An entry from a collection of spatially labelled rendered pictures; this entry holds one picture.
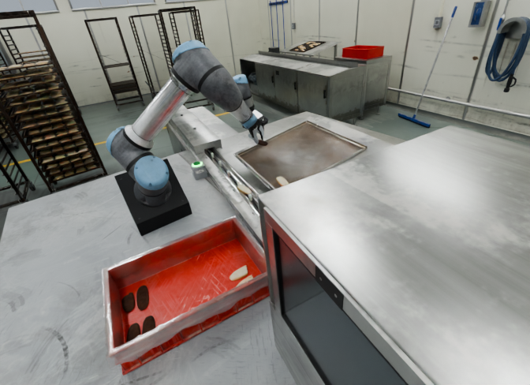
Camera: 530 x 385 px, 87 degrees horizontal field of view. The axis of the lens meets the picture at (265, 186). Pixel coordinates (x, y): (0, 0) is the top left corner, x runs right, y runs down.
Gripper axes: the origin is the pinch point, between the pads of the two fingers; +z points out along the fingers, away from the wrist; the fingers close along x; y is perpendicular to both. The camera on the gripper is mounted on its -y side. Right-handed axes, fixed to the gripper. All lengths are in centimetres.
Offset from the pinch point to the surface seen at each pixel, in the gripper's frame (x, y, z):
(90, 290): 101, -14, -1
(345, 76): -244, 94, 59
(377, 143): -26, -54, 7
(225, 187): 34.4, -5.8, 6.0
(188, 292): 80, -41, 4
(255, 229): 47, -41, 6
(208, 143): 11.0, 37.1, 2.3
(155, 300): 88, -36, 2
